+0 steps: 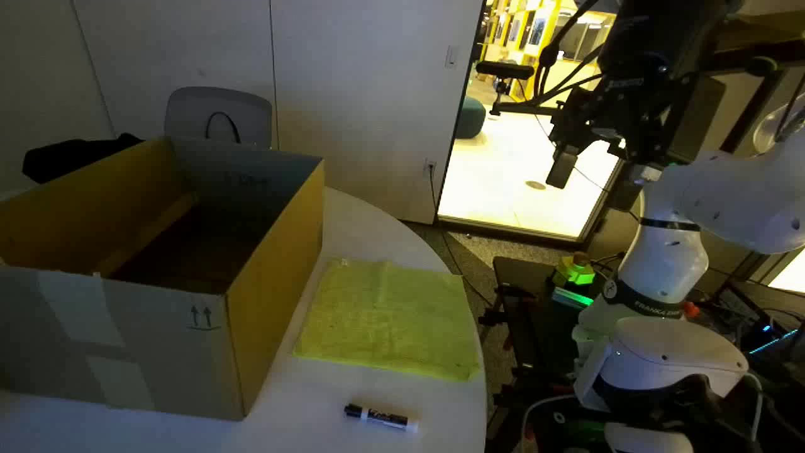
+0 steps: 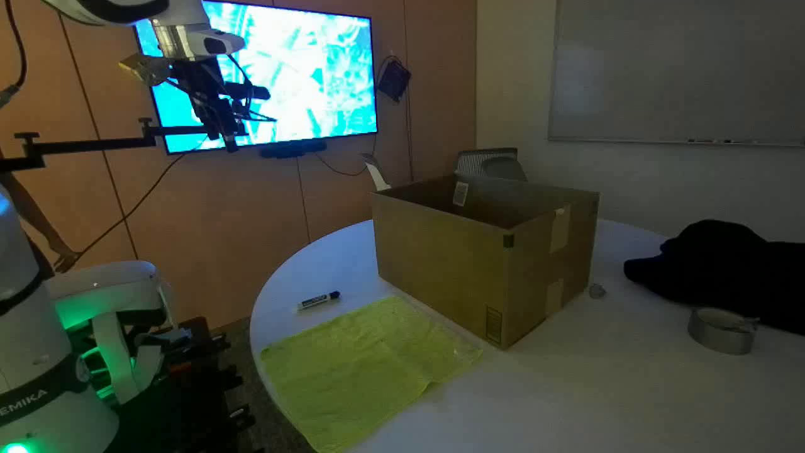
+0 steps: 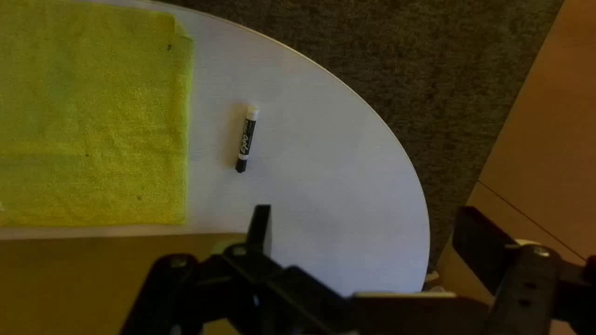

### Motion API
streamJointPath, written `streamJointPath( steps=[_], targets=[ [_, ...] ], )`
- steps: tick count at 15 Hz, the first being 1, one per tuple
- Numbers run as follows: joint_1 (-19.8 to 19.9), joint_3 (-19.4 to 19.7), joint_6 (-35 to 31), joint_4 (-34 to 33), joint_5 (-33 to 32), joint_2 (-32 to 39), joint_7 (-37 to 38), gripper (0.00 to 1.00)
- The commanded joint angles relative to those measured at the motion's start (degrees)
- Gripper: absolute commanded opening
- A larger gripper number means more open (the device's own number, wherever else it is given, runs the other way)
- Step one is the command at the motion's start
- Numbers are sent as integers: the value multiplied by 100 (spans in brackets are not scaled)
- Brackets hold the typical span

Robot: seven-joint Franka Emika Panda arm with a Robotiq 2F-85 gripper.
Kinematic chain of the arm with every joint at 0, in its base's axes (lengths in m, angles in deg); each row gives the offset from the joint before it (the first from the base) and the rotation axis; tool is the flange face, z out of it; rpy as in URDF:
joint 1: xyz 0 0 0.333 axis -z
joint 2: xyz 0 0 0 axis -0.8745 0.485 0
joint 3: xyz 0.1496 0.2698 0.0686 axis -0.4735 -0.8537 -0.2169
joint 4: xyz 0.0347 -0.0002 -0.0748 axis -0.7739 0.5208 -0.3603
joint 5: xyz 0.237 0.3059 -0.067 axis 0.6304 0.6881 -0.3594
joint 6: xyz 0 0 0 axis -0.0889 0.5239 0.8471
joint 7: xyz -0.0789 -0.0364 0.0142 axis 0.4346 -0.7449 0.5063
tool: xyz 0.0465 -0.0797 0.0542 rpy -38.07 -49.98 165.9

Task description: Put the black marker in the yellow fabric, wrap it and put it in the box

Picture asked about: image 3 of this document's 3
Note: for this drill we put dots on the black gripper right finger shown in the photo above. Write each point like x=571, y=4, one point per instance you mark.
x=533, y=291

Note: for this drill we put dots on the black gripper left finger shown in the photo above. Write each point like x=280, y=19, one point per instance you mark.
x=217, y=291

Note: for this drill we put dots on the black Expo marker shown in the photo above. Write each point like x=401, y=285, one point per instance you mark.
x=247, y=140

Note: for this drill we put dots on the yellow microfibre cloth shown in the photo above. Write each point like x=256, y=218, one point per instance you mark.
x=94, y=112

